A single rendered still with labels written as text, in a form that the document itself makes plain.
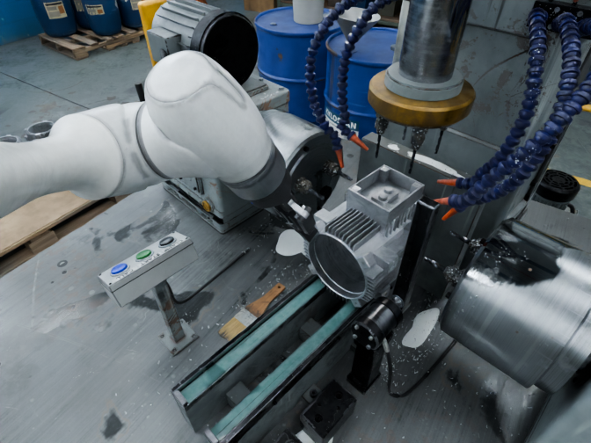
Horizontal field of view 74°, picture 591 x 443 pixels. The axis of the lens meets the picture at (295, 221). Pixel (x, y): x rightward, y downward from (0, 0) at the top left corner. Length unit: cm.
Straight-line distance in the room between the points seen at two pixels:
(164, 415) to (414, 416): 50
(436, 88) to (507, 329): 39
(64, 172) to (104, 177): 5
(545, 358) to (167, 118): 62
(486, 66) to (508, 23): 9
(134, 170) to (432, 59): 47
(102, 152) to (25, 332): 73
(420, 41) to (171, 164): 42
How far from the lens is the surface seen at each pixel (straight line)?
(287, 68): 265
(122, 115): 52
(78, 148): 49
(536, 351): 72
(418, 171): 90
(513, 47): 89
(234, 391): 86
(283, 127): 95
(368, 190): 84
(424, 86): 69
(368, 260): 73
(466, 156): 98
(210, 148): 45
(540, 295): 70
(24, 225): 262
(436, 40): 68
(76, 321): 112
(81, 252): 128
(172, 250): 79
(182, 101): 42
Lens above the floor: 162
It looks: 42 degrees down
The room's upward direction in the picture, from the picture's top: straight up
